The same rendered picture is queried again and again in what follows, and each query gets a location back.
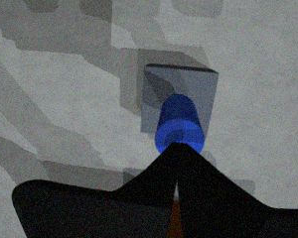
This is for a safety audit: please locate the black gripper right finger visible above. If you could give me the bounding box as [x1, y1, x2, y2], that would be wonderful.
[177, 143, 298, 238]

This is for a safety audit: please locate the blue marker cap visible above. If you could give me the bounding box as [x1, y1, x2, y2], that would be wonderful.
[154, 95, 205, 154]

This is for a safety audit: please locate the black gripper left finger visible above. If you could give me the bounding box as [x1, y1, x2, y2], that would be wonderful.
[11, 142, 182, 238]

